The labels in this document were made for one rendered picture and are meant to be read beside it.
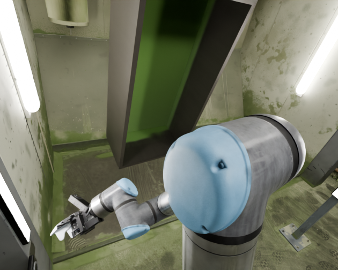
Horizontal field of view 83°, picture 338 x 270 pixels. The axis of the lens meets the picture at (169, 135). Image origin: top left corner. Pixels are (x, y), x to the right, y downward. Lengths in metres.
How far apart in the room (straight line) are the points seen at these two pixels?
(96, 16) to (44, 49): 0.62
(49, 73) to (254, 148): 2.26
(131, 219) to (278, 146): 0.59
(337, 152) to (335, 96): 0.60
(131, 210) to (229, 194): 0.59
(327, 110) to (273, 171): 2.45
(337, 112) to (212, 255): 2.45
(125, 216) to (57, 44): 2.02
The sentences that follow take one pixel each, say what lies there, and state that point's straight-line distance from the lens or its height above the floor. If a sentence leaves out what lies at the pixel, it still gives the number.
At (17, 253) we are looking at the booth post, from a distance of 1.14.
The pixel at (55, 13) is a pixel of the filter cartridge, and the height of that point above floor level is 1.33.
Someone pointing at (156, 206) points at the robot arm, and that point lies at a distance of 0.78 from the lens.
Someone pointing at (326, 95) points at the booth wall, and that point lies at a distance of 2.68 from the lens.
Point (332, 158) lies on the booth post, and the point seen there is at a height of 0.44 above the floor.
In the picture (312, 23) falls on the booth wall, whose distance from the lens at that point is 2.86.
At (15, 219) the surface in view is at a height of 0.82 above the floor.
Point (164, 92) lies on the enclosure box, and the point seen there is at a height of 0.94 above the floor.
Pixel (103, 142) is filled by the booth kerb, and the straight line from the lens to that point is 2.35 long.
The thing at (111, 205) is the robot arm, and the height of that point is 0.91.
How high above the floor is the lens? 1.58
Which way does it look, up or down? 35 degrees down
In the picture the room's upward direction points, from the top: 11 degrees clockwise
